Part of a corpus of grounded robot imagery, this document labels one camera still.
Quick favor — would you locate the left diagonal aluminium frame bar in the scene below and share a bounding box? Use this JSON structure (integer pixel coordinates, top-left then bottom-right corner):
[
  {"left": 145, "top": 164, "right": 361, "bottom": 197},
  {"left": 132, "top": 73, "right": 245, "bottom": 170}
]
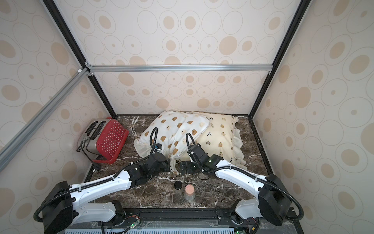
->
[{"left": 1, "top": 68, "right": 88, "bottom": 171}]

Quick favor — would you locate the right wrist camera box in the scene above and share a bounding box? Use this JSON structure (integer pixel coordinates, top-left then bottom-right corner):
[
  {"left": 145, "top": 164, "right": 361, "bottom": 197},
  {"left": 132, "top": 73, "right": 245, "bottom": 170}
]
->
[{"left": 188, "top": 144, "right": 209, "bottom": 164}]

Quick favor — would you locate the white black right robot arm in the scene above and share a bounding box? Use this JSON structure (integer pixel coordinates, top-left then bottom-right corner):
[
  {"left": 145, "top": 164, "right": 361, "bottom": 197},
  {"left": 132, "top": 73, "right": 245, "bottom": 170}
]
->
[{"left": 180, "top": 155, "right": 304, "bottom": 226}]

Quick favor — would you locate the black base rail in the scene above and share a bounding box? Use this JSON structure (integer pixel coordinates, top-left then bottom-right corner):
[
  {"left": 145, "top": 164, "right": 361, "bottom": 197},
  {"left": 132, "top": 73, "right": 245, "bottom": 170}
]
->
[{"left": 103, "top": 208, "right": 260, "bottom": 227}]

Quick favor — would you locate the horizontal aluminium frame bar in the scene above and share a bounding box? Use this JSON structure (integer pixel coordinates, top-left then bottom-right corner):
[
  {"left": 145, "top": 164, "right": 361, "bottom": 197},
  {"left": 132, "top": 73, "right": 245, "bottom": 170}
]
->
[{"left": 88, "top": 64, "right": 273, "bottom": 72}]

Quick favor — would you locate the cream teddy bear pillow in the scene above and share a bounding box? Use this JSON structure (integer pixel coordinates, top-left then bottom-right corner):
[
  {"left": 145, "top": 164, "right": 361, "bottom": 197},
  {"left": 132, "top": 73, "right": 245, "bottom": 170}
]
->
[{"left": 179, "top": 111, "right": 248, "bottom": 170}]

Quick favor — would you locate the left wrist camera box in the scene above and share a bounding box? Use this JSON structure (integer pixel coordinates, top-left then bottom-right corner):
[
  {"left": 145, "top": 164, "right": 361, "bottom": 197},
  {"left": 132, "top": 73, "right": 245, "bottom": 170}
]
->
[{"left": 154, "top": 143, "right": 163, "bottom": 153}]

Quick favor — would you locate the black toaster power cord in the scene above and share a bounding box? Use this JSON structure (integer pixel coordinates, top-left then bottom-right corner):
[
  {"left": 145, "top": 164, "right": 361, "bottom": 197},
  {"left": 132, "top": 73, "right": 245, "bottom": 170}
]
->
[{"left": 76, "top": 139, "right": 101, "bottom": 172}]

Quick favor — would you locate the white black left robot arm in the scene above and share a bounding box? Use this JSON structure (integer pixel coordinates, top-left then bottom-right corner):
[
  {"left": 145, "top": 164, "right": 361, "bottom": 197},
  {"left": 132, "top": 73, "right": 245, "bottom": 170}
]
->
[{"left": 33, "top": 153, "right": 170, "bottom": 234}]

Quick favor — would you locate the white brown bear pillow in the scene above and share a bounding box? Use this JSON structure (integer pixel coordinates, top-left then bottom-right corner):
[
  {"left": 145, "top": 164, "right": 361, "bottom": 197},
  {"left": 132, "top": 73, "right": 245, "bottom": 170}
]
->
[{"left": 134, "top": 111, "right": 210, "bottom": 173}]

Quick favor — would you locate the black lid small jar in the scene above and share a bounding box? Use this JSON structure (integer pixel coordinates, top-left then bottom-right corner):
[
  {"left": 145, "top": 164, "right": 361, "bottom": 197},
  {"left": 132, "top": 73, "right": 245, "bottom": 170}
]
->
[{"left": 173, "top": 181, "right": 183, "bottom": 195}]

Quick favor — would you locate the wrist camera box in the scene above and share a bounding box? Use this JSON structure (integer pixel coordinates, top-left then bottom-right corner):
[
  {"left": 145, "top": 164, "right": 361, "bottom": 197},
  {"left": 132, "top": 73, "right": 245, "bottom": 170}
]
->
[
  {"left": 154, "top": 143, "right": 163, "bottom": 153},
  {"left": 188, "top": 144, "right": 209, "bottom": 164}
]

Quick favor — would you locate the red polka dot toaster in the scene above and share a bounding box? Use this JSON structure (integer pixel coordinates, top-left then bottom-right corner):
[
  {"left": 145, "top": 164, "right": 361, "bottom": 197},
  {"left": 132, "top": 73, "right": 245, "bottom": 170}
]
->
[{"left": 77, "top": 118, "right": 129, "bottom": 164}]

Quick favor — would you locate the pink lid clear jar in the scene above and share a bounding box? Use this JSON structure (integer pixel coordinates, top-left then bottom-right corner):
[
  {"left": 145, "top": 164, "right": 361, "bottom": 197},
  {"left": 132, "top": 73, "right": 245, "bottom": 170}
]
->
[{"left": 184, "top": 184, "right": 195, "bottom": 202}]

